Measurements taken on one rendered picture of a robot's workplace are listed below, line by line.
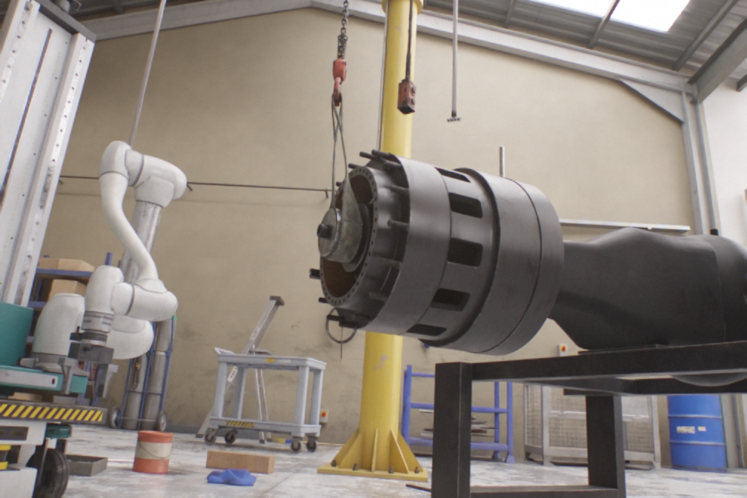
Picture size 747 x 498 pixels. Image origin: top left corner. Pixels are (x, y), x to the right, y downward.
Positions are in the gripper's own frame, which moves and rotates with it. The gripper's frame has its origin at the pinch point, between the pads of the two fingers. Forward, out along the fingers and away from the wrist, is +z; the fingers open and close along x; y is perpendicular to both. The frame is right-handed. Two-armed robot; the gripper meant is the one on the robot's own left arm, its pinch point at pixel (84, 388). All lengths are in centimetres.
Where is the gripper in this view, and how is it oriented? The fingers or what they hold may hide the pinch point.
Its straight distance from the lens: 193.9
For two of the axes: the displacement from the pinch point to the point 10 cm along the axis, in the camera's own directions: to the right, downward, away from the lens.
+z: -0.7, 9.5, -3.1
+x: 4.2, 3.1, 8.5
